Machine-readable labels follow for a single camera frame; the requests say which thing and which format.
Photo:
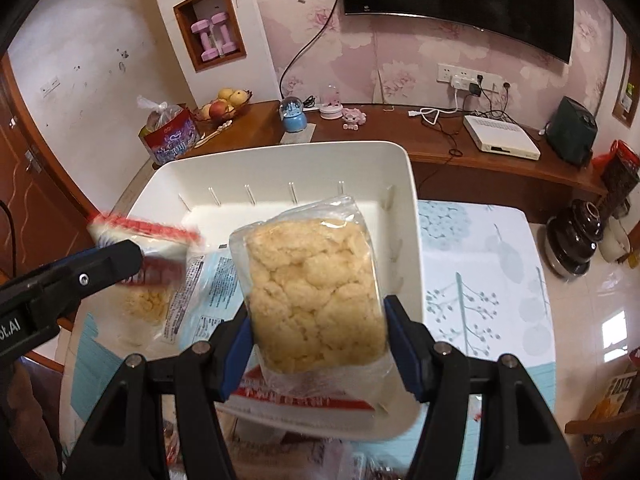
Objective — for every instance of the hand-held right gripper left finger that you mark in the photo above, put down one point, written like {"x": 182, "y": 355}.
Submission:
{"x": 235, "y": 360}

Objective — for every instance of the white set-top box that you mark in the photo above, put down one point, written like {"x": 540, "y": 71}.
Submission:
{"x": 500, "y": 137}

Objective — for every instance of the white red-edged snack bag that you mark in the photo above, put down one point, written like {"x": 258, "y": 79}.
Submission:
{"x": 150, "y": 232}

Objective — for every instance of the pink toy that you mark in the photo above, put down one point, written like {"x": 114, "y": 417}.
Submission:
{"x": 354, "y": 119}

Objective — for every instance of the dark brown ceramic jar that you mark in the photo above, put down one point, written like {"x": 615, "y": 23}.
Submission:
{"x": 572, "y": 245}

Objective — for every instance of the blue snow globe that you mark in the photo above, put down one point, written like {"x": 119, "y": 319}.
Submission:
{"x": 294, "y": 117}

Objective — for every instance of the narrow wooden wall niche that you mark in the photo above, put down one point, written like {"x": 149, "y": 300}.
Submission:
{"x": 627, "y": 95}

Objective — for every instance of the red dark tall box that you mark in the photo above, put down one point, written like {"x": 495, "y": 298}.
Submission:
{"x": 620, "y": 175}

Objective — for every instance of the white wall power outlet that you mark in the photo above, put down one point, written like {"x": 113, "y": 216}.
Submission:
{"x": 447, "y": 72}

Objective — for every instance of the white plastic storage bin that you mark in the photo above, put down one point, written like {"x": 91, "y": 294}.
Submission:
{"x": 310, "y": 170}

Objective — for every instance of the pink snow globe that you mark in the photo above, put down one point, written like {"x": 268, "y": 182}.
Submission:
{"x": 331, "y": 105}

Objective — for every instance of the pale wooden stick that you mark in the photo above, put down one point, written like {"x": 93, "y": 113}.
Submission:
{"x": 212, "y": 135}

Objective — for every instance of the pink dumbbell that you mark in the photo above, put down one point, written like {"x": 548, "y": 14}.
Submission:
{"x": 204, "y": 40}
{"x": 224, "y": 34}

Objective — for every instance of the red blue printed plastic bag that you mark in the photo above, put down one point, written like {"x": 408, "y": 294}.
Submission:
{"x": 170, "y": 137}

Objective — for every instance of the white bucket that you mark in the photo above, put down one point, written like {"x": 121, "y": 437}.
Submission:
{"x": 615, "y": 242}

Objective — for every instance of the bowl of fruit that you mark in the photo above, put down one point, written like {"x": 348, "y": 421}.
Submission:
{"x": 222, "y": 105}

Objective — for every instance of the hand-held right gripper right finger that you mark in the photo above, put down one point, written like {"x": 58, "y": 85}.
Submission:
{"x": 407, "y": 355}

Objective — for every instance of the wooden wall niche with dumbbells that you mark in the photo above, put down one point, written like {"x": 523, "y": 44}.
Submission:
{"x": 185, "y": 35}

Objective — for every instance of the dark green appliance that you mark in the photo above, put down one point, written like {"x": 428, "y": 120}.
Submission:
{"x": 572, "y": 132}

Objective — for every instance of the wooden television cabinet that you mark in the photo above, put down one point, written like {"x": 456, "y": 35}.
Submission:
{"x": 425, "y": 145}

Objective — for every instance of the light blue snack bag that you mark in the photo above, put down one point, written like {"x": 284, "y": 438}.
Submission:
{"x": 210, "y": 290}

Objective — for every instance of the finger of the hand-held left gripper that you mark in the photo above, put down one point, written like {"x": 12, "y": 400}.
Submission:
{"x": 82, "y": 277}

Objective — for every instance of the brown wooden door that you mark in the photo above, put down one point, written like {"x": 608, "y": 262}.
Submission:
{"x": 35, "y": 195}

